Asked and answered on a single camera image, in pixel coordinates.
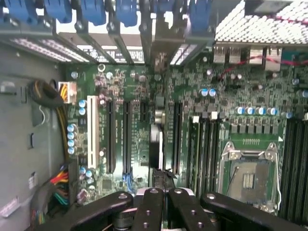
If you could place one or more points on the CPU socket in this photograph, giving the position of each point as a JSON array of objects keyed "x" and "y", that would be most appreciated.
[{"x": 250, "y": 178}]

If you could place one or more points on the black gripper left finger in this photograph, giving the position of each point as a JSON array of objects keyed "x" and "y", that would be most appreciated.
[{"x": 149, "y": 211}]

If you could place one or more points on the white power connector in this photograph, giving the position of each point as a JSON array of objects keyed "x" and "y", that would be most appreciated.
[{"x": 69, "y": 93}]

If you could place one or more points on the open black PC case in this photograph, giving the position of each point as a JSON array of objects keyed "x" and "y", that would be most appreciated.
[{"x": 240, "y": 26}]

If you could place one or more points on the green motherboard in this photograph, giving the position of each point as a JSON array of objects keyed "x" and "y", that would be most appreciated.
[{"x": 134, "y": 84}]

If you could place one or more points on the white expansion slot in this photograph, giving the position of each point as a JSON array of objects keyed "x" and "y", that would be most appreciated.
[{"x": 93, "y": 132}]

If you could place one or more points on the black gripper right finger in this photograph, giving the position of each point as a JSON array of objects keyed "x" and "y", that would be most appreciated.
[{"x": 185, "y": 211}]

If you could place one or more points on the blue slot retainer clip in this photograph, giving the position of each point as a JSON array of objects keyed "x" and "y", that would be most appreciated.
[
  {"x": 127, "y": 13},
  {"x": 199, "y": 14},
  {"x": 93, "y": 12},
  {"x": 19, "y": 12},
  {"x": 59, "y": 10}
]

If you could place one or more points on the short black expansion slot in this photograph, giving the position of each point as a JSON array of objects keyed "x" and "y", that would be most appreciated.
[{"x": 143, "y": 110}]

